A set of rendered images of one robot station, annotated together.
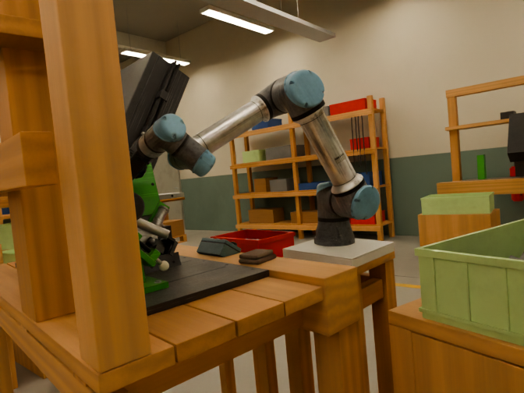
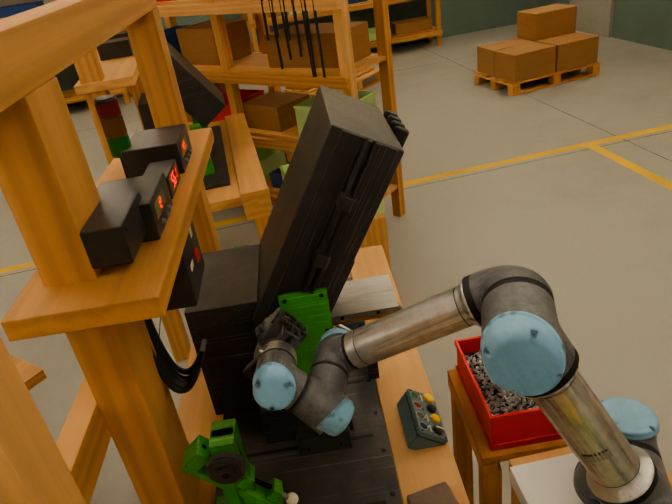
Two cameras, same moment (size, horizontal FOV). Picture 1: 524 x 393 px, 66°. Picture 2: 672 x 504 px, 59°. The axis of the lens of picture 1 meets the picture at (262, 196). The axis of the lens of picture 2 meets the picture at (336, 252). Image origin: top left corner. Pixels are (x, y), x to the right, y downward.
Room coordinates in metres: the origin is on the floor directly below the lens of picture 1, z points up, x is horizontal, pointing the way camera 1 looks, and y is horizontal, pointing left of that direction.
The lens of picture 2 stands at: (0.57, -0.41, 2.01)
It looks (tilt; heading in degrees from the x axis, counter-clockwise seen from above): 29 degrees down; 41
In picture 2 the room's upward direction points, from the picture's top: 9 degrees counter-clockwise
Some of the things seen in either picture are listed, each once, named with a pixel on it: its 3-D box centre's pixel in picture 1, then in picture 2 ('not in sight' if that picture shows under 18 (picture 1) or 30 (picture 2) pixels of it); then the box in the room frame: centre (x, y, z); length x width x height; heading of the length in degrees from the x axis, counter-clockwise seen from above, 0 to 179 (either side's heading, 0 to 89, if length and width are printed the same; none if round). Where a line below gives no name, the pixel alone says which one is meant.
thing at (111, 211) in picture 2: not in sight; (117, 228); (1.04, 0.49, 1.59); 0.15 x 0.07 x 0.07; 42
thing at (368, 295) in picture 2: (129, 201); (322, 305); (1.53, 0.50, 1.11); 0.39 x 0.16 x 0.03; 132
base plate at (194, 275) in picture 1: (118, 268); (300, 394); (1.41, 0.52, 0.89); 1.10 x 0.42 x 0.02; 42
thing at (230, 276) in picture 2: not in sight; (239, 327); (1.39, 0.70, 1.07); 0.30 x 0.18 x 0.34; 42
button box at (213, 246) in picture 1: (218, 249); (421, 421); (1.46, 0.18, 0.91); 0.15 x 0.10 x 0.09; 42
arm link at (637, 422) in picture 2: (333, 198); (622, 437); (1.50, -0.26, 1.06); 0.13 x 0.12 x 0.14; 25
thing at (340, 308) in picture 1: (189, 268); (402, 395); (1.59, 0.32, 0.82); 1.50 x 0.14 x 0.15; 42
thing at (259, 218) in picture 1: (302, 175); not in sight; (7.19, -0.75, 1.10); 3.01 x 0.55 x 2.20; 49
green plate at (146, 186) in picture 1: (136, 185); (308, 325); (1.39, 0.43, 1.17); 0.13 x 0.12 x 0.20; 42
